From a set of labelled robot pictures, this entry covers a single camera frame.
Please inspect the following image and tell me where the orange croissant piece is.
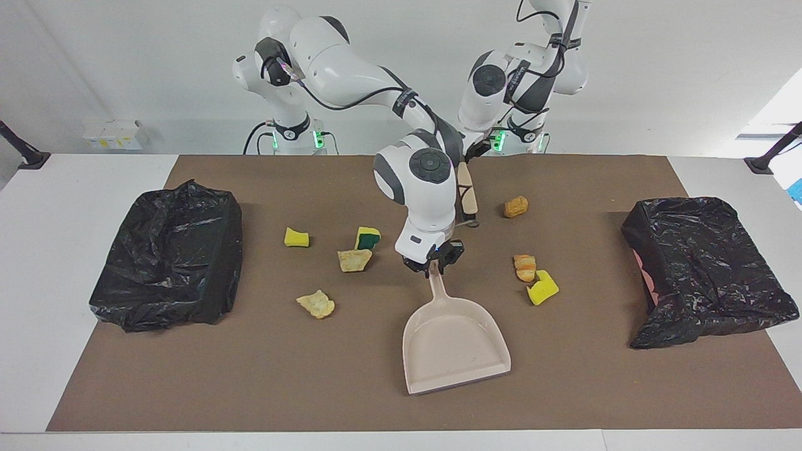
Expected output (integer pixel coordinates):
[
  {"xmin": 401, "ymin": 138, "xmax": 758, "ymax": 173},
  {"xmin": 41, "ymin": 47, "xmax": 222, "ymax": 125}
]
[{"xmin": 513, "ymin": 254, "xmax": 538, "ymax": 283}]

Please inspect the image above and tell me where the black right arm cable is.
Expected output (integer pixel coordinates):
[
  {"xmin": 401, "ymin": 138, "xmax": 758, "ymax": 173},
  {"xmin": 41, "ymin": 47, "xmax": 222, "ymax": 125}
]
[{"xmin": 276, "ymin": 56, "xmax": 464, "ymax": 163}]

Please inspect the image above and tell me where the pink bin with black bag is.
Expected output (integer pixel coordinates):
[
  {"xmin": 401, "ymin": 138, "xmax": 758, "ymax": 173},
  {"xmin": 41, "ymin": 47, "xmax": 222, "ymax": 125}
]
[{"xmin": 620, "ymin": 197, "xmax": 801, "ymax": 350}]

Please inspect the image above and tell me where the beige plastic dustpan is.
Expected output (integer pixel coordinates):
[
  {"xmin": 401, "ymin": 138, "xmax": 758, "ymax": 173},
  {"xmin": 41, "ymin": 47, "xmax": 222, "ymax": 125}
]
[{"xmin": 402, "ymin": 268, "xmax": 512, "ymax": 396}]

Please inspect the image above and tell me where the brown table mat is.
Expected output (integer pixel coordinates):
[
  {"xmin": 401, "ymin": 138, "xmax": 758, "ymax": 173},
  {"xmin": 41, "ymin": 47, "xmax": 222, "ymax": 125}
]
[{"xmin": 46, "ymin": 155, "xmax": 802, "ymax": 433}]

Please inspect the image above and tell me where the black base cable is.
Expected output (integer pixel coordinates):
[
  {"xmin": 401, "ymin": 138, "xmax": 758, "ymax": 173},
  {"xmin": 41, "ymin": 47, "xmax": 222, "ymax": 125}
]
[{"xmin": 243, "ymin": 121, "xmax": 271, "ymax": 155}]

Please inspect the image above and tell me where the white wall socket box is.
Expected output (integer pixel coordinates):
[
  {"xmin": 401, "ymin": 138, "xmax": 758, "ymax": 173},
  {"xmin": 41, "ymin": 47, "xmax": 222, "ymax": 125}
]
[{"xmin": 81, "ymin": 119, "xmax": 151, "ymax": 152}]

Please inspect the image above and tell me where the beige hand brush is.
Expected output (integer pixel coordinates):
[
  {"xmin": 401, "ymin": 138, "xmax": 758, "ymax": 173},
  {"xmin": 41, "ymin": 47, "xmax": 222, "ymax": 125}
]
[{"xmin": 456, "ymin": 162, "xmax": 481, "ymax": 228}]

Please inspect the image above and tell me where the black camera stand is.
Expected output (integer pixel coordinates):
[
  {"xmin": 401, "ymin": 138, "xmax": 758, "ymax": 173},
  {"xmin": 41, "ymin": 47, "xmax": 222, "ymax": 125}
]
[
  {"xmin": 744, "ymin": 121, "xmax": 802, "ymax": 175},
  {"xmin": 0, "ymin": 119, "xmax": 51, "ymax": 171}
]

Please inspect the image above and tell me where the notched yellow sponge piece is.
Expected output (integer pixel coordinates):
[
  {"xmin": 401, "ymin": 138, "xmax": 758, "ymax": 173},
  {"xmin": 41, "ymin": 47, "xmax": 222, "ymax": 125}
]
[{"xmin": 526, "ymin": 269, "xmax": 560, "ymax": 306}]

